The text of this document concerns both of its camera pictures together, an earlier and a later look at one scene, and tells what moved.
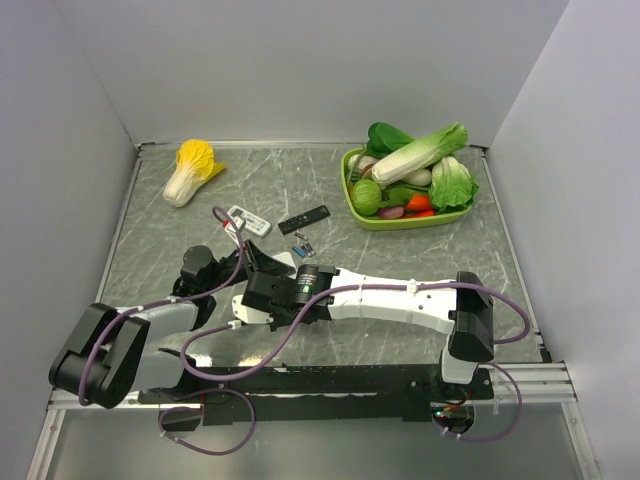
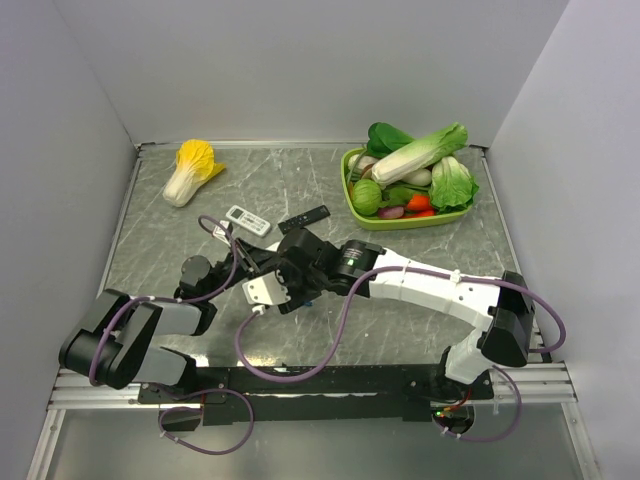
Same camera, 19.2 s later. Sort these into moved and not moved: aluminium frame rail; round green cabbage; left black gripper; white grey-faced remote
Moved: white grey-faced remote
Not moved: round green cabbage; left black gripper; aluminium frame rail
